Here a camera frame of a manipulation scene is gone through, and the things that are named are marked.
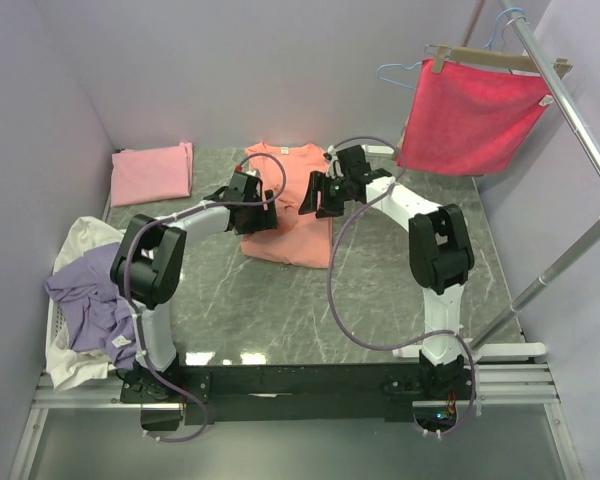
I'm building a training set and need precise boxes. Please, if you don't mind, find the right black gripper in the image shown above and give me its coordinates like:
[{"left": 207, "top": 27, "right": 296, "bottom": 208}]
[{"left": 298, "top": 171, "right": 351, "bottom": 220}]

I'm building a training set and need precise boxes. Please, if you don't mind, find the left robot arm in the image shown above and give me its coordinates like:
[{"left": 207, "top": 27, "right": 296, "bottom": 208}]
[{"left": 110, "top": 171, "right": 278, "bottom": 402}]

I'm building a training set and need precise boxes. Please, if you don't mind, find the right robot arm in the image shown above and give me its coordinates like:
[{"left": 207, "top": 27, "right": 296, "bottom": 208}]
[{"left": 299, "top": 145, "right": 475, "bottom": 399}]

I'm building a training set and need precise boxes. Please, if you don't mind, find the folded pink t shirt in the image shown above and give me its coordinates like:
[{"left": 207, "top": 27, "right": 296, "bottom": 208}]
[{"left": 110, "top": 142, "right": 194, "bottom": 207}]

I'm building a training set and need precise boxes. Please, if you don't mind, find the red microfiber towel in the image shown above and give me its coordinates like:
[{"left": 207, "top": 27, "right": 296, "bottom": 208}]
[{"left": 397, "top": 59, "right": 553, "bottom": 176}]

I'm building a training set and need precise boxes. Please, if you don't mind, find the black base beam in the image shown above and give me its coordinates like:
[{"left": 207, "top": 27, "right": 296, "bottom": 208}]
[{"left": 120, "top": 363, "right": 473, "bottom": 432}]

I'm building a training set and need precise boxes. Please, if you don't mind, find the lavender purple t shirt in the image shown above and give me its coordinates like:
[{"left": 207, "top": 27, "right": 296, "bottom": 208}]
[{"left": 45, "top": 242, "right": 136, "bottom": 370}]

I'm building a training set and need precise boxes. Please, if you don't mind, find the wooden clip hanger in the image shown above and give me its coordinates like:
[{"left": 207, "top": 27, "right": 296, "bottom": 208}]
[{"left": 424, "top": 43, "right": 575, "bottom": 76}]

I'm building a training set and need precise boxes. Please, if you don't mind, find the white laundry basket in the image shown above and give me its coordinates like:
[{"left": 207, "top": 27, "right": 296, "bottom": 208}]
[{"left": 44, "top": 227, "right": 161, "bottom": 374}]

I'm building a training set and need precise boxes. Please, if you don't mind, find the white t shirt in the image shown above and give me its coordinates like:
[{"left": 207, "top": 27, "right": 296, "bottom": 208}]
[{"left": 44, "top": 216, "right": 123, "bottom": 392}]

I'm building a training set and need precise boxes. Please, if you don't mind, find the metal clothes rack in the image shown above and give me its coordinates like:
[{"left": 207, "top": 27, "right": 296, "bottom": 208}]
[{"left": 362, "top": 1, "right": 600, "bottom": 368}]

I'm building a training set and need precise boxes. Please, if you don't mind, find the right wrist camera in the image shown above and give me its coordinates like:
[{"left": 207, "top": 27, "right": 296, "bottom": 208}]
[{"left": 324, "top": 145, "right": 344, "bottom": 179}]

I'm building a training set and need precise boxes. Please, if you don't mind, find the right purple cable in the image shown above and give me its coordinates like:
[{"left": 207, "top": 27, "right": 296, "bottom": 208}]
[{"left": 325, "top": 138, "right": 480, "bottom": 436}]

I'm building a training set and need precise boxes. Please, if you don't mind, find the blue wire hanger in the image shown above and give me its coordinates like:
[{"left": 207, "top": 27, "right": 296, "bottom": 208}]
[{"left": 376, "top": 1, "right": 526, "bottom": 91}]

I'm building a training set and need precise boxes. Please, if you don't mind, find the aluminium rail frame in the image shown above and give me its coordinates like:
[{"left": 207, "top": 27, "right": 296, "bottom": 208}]
[{"left": 32, "top": 363, "right": 560, "bottom": 409}]

